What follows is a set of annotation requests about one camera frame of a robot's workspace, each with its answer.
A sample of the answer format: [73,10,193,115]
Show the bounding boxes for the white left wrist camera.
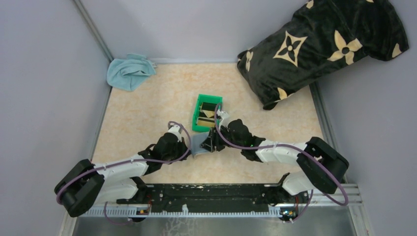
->
[168,125,182,140]

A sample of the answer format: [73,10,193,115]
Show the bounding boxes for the green plastic bin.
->
[192,94,223,132]

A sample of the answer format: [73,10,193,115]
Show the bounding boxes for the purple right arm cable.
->
[213,103,349,222]

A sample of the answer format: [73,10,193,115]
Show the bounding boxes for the dark grey credit card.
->
[200,102,216,118]

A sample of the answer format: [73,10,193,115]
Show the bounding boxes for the light blue cloth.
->
[106,54,157,91]

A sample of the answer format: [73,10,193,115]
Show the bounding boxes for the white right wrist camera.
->
[216,111,231,129]

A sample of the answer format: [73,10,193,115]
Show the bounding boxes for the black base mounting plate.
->
[116,184,308,213]

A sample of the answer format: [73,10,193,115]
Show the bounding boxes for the gold card in bin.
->
[197,117,215,128]

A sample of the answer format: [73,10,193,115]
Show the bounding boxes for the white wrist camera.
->
[168,125,182,140]
[216,111,231,129]

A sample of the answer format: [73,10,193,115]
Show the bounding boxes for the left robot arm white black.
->
[54,132,191,217]

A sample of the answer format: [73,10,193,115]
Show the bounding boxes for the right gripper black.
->
[200,123,243,153]

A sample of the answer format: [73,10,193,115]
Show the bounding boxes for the black floral pillow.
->
[237,0,409,110]

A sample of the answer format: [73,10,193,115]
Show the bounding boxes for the aluminium rail frame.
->
[61,184,362,221]

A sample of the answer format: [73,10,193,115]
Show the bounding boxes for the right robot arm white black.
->
[199,119,349,203]

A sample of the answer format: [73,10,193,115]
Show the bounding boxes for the beige leather card holder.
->
[191,132,210,158]

